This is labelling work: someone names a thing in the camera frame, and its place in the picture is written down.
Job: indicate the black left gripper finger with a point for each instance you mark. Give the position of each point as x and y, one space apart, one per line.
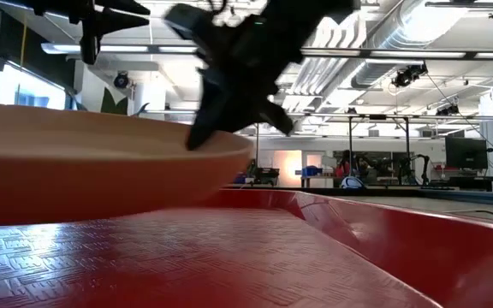
118 6
122 21

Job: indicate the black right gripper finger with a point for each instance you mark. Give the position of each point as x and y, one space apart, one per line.
210 115
278 117

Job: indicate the orange round plate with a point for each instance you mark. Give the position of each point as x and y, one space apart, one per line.
79 179

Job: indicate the black background robot arm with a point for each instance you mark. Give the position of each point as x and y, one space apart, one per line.
417 167

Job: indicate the red plastic tray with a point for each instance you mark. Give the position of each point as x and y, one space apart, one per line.
229 256

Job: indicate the long ceiling light fixture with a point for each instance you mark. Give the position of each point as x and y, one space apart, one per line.
417 54
126 48

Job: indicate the black equipment case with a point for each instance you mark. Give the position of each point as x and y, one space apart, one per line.
267 175

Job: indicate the blue storage bin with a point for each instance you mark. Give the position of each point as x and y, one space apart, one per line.
312 171

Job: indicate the person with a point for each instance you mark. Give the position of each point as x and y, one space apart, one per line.
344 164

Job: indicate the green leafy plant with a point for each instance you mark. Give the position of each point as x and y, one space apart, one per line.
111 104

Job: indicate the blue and white ball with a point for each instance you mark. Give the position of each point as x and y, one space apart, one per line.
352 183

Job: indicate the large black monitor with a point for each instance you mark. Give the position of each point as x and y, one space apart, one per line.
466 153

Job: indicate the ceiling track light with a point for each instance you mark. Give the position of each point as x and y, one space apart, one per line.
462 4

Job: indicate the round black wall camera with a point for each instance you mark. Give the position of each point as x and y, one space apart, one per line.
121 80

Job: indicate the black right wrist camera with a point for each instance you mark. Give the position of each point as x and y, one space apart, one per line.
186 21

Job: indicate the black metal frame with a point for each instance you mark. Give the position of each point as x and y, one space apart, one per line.
350 145

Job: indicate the silver ventilation duct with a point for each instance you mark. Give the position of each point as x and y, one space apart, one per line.
383 64

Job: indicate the black ceiling-mounted camera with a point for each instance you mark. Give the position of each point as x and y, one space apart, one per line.
407 76
447 110

